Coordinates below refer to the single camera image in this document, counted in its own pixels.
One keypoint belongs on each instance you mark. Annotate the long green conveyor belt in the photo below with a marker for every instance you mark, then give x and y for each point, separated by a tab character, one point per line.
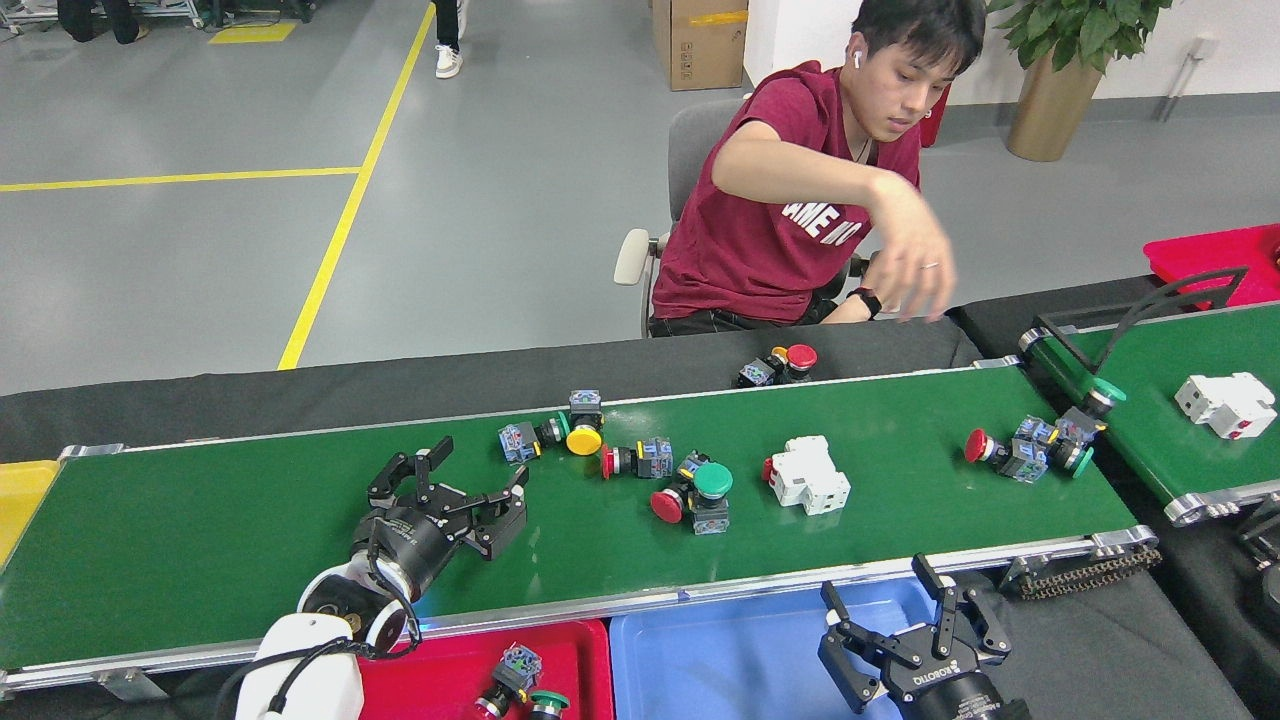
250	520

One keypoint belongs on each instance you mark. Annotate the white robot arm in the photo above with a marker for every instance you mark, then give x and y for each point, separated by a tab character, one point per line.
300	670

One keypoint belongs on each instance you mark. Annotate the white wall conduit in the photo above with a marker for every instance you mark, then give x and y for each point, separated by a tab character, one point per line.
1200	50

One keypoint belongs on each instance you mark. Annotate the black angled guide frame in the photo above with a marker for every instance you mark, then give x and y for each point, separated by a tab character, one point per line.
1045	325

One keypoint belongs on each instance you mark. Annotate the background person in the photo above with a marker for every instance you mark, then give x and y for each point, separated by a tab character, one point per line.
448	62
78	18

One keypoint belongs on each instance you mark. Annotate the white circuit breaker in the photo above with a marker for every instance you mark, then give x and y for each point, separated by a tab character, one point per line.
810	480
1225	405

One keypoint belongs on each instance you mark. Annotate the red fire extinguisher cabinet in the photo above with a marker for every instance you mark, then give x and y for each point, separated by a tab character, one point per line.
935	115

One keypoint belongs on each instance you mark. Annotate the red plastic bin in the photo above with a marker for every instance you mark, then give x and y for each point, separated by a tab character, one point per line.
1210	255

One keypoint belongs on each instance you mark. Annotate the person's right hand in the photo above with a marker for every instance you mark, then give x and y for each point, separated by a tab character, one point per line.
915	250

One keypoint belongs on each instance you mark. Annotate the potted plant in gold pot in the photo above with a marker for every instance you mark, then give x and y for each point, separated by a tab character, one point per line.
1050	115

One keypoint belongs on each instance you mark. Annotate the person's left hand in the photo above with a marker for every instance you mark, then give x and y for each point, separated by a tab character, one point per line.
840	312

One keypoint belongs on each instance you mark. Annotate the blue plastic tray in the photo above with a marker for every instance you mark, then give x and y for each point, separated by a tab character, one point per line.
720	660

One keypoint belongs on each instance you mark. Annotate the person's right forearm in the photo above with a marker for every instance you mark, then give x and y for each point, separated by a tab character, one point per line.
800	180

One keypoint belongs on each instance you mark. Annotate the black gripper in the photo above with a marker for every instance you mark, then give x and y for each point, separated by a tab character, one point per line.
410	545
950	700

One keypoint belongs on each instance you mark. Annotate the brown cardboard box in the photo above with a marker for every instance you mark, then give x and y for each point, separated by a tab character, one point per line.
700	45

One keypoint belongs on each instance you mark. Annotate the red plastic tray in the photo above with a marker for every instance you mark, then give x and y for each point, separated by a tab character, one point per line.
440	680

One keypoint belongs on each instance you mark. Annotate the black wrist watch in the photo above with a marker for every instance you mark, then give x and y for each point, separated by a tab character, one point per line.
865	301

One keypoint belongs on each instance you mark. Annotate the yellow plastic tray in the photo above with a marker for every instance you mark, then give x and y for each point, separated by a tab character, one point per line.
20	500

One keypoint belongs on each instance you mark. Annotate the short green conveyor belt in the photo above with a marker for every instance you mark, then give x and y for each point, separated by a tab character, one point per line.
1160	430

